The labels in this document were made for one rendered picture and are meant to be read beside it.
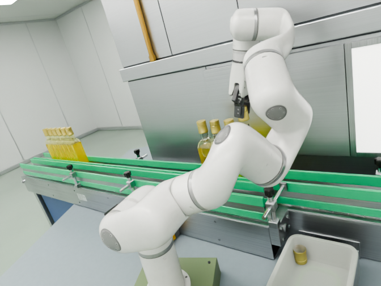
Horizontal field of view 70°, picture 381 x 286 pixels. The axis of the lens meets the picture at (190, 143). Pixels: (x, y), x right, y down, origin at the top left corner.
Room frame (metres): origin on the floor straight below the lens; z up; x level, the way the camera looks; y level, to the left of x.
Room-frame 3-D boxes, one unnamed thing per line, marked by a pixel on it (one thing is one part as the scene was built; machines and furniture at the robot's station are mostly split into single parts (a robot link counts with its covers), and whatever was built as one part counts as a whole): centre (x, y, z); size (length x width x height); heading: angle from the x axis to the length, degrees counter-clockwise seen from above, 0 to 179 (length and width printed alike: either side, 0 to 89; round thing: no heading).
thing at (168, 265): (0.58, 0.16, 0.89); 0.16 x 0.13 x 0.15; 167
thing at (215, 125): (0.91, -0.10, 1.14); 0.04 x 0.04 x 0.04
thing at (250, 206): (1.25, 0.50, 0.92); 1.75 x 0.01 x 0.08; 49
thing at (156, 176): (1.30, 0.45, 0.92); 1.75 x 0.01 x 0.08; 49
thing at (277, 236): (0.68, -0.20, 0.85); 0.09 x 0.04 x 0.07; 139
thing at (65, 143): (1.59, 0.69, 1.02); 0.06 x 0.06 x 0.28; 49
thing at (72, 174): (1.32, 0.65, 0.94); 0.07 x 0.04 x 0.13; 139
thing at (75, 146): (1.55, 0.65, 1.02); 0.06 x 0.06 x 0.28; 49
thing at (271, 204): (0.66, -0.19, 0.95); 0.17 x 0.03 x 0.12; 139
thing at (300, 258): (0.61, -0.22, 0.79); 0.04 x 0.04 x 0.04
